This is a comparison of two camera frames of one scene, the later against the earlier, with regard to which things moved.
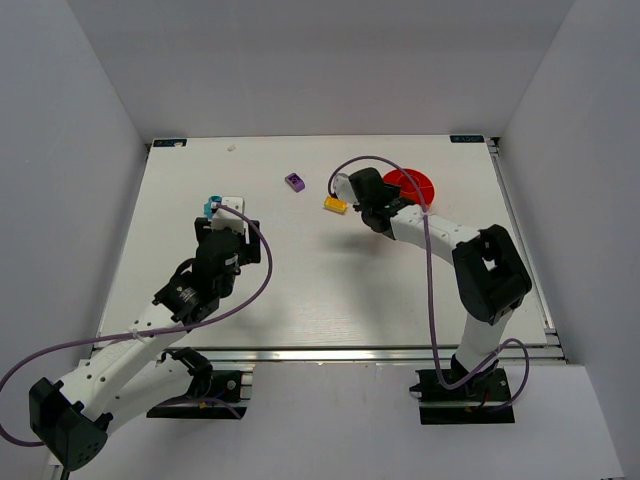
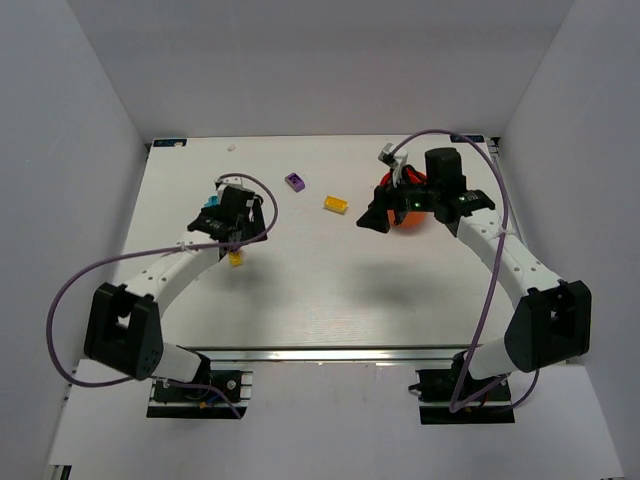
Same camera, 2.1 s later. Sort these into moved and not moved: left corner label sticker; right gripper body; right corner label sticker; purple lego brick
Moved: right gripper body
Not moved: left corner label sticker; purple lego brick; right corner label sticker
